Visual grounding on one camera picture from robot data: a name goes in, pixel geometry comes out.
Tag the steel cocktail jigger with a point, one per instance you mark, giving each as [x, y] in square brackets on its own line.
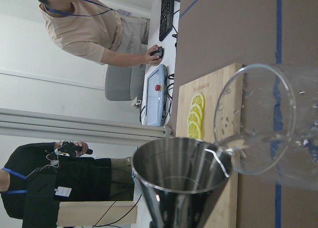
[181, 180]

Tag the clear wine glass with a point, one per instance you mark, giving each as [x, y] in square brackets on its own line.
[278, 128]

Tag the right blue teach pendant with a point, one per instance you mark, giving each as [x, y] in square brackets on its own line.
[155, 97]

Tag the back lemon slice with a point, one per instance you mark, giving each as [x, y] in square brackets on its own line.
[199, 99]

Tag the grey office chair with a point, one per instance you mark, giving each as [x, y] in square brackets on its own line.
[124, 84]

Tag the black computer mouse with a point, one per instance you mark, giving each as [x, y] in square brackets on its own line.
[159, 52]

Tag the black hand controller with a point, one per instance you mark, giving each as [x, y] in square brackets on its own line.
[73, 149]

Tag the person in beige shirt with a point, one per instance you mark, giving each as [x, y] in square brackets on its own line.
[91, 30]

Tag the black keyboard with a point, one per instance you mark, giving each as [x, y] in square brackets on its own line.
[166, 15]

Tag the person in black shirt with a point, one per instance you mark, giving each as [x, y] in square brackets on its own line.
[89, 179]

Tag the aluminium frame post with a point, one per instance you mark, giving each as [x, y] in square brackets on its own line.
[50, 126]

